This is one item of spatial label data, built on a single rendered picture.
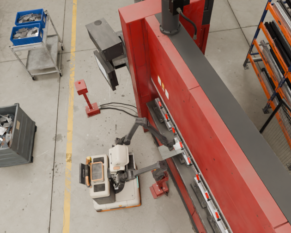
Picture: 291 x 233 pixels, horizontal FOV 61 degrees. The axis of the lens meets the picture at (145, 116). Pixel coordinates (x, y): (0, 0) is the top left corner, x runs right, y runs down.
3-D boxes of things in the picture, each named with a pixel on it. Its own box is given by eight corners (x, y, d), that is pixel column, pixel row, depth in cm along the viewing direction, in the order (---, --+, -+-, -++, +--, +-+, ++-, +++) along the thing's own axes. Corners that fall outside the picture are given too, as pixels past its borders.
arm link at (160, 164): (160, 158, 255) (163, 167, 251) (166, 160, 266) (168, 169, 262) (124, 170, 271) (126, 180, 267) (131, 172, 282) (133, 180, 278)
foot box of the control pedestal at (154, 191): (148, 187, 386) (148, 185, 375) (163, 180, 389) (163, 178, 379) (154, 199, 376) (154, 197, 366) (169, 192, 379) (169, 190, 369)
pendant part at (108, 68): (99, 70, 351) (92, 51, 321) (106, 66, 354) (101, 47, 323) (112, 91, 330) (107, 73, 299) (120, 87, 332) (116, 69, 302)
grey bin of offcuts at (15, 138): (6, 128, 459) (-19, 107, 398) (38, 124, 460) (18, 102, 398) (-2, 170, 418) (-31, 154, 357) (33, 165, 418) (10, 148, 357)
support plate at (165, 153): (157, 147, 312) (157, 147, 311) (176, 139, 315) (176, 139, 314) (163, 160, 303) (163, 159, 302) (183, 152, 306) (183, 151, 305)
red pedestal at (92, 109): (85, 109, 469) (70, 82, 398) (97, 105, 472) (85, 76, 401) (87, 118, 459) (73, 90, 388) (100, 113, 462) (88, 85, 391)
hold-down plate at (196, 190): (190, 184, 297) (190, 183, 294) (194, 182, 297) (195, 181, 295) (202, 208, 282) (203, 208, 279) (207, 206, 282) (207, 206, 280)
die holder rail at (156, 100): (154, 102, 360) (154, 99, 352) (158, 101, 361) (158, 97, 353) (169, 131, 335) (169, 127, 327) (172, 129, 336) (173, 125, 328)
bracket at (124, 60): (113, 64, 368) (112, 61, 362) (129, 59, 371) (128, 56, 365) (121, 84, 348) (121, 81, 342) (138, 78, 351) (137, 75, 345)
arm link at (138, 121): (136, 114, 267) (136, 121, 260) (148, 118, 270) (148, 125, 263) (123, 137, 298) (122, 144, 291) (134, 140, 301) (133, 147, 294)
